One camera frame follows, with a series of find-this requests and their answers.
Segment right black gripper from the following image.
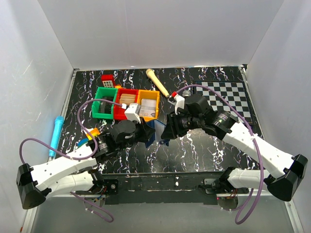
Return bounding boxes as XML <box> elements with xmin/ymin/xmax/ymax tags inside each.
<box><xmin>160</xmin><ymin>109</ymin><xmax>204</xmax><ymax>139</ymax></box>

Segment blue leather card holder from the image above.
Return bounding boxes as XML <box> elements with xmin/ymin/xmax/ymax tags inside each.
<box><xmin>145</xmin><ymin>119</ymin><xmax>170</xmax><ymax>148</ymax></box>

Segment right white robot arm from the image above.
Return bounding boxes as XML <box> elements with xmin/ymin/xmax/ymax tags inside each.
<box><xmin>161</xmin><ymin>92</ymin><xmax>308</xmax><ymax>201</ymax></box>

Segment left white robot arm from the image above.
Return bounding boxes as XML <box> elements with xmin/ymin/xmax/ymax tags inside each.
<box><xmin>16</xmin><ymin>119</ymin><xmax>155</xmax><ymax>210</ymax></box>

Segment white cards stack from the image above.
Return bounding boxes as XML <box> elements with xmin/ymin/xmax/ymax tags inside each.
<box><xmin>139</xmin><ymin>99</ymin><xmax>156</xmax><ymax>117</ymax></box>

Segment tan cards stack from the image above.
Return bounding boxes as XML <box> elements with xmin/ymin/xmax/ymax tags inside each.
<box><xmin>119</xmin><ymin>93</ymin><xmax>136</xmax><ymax>109</ymax></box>

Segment black cards stack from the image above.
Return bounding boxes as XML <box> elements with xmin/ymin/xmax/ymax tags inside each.
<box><xmin>99</xmin><ymin>96</ymin><xmax>114</xmax><ymax>114</ymax></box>

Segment red plastic bin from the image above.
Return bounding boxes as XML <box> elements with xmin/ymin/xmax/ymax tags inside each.
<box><xmin>114</xmin><ymin>88</ymin><xmax>138</xmax><ymax>120</ymax></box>

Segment orange plastic bin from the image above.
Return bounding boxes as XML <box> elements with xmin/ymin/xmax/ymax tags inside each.
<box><xmin>136</xmin><ymin>89</ymin><xmax>160</xmax><ymax>122</ymax></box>

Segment black glitter microphone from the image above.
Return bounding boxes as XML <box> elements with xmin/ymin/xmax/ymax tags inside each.
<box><xmin>182</xmin><ymin>90</ymin><xmax>192</xmax><ymax>98</ymax></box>

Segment yellow green toy house block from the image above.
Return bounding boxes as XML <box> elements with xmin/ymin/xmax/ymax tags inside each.
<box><xmin>77</xmin><ymin>128</ymin><xmax>100</xmax><ymax>147</ymax></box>

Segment green plastic bin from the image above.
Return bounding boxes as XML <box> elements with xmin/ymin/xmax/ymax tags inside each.
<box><xmin>91</xmin><ymin>87</ymin><xmax>118</xmax><ymax>120</ymax></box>

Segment cream toy microphone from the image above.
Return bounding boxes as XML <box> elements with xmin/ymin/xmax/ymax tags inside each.
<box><xmin>146</xmin><ymin>69</ymin><xmax>170</xmax><ymax>98</ymax></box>

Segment red toy window block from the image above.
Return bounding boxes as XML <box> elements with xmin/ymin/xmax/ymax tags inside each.
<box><xmin>101</xmin><ymin>74</ymin><xmax>115</xmax><ymax>88</ymax></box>

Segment black white chessboard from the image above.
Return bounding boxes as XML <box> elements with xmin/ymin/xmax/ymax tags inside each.
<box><xmin>193</xmin><ymin>81</ymin><xmax>253</xmax><ymax>125</ymax></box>

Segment blue toy microphone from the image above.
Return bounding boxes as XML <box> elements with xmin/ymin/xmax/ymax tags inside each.
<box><xmin>50</xmin><ymin>116</ymin><xmax>64</xmax><ymax>150</ymax></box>

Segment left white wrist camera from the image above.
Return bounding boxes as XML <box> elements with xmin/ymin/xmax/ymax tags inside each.
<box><xmin>124</xmin><ymin>103</ymin><xmax>141</xmax><ymax>123</ymax></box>

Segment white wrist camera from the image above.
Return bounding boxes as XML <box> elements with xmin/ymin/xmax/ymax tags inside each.
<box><xmin>124</xmin><ymin>103</ymin><xmax>141</xmax><ymax>123</ymax></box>
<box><xmin>168</xmin><ymin>92</ymin><xmax>185</xmax><ymax>115</ymax></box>

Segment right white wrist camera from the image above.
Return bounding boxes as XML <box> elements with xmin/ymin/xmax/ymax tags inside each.
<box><xmin>168</xmin><ymin>92</ymin><xmax>185</xmax><ymax>115</ymax></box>

